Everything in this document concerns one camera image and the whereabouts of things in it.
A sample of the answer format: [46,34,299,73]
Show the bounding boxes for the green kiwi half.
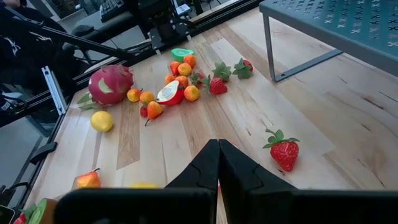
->
[27,198,58,224]

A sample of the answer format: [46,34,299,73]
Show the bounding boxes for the grey desk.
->
[70,11,147,43]

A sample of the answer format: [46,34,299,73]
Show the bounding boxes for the pink dragon fruit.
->
[77,64,135,111]

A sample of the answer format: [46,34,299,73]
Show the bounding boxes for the silver aluminium extrusion post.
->
[41,65,68,116]

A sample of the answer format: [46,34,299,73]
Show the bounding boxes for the yellow lemon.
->
[129,182,159,190]
[90,110,114,133]

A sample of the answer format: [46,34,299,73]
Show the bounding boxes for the person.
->
[0,0,80,97]

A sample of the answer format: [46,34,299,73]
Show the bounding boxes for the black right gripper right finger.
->
[218,139,297,224]

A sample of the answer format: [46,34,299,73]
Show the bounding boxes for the green avocado half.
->
[170,47,195,63]

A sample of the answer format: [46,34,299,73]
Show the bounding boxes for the black table clamp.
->
[29,141,59,166]

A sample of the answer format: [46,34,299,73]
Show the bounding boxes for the black keyboard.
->
[98,0,126,22]

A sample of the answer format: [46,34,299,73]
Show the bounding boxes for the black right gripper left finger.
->
[164,139,220,191]

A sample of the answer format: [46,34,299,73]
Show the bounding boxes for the black computer mouse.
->
[72,24,95,37]

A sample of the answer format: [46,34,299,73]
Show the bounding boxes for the small orange pear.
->
[73,168,102,190]
[144,100,164,127]

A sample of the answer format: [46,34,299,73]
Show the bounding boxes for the grey perforated metal shelf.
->
[259,0,398,83]

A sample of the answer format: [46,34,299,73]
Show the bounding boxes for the red apple half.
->
[155,80,186,107]

